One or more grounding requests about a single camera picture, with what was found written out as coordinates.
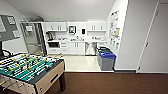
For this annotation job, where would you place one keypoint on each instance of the light wooden slat frame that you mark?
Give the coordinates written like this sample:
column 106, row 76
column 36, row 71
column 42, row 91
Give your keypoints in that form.
column 56, row 55

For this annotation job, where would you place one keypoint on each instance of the white door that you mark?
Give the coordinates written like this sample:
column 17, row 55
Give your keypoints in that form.
column 155, row 36

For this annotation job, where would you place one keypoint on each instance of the white two-door sink cabinet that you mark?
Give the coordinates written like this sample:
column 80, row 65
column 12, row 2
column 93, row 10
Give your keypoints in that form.
column 76, row 48

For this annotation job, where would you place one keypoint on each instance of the stainless steel refrigerator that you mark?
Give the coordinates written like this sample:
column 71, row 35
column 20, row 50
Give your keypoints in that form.
column 33, row 40

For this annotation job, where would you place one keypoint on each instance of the white paper sheet on fridge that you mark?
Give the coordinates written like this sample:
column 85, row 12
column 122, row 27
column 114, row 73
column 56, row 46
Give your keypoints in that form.
column 29, row 28

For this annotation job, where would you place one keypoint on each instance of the green foosball table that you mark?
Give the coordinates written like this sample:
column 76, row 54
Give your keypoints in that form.
column 33, row 68

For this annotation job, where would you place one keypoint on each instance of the grey bin blue lid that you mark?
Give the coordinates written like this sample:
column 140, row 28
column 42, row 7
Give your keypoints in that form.
column 107, row 61

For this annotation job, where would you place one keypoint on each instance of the stainless steel dishwasher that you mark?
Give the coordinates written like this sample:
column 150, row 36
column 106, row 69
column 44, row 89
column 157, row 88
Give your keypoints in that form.
column 90, row 48

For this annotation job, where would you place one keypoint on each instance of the grey bin black lid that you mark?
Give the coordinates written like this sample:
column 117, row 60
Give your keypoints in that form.
column 101, row 48

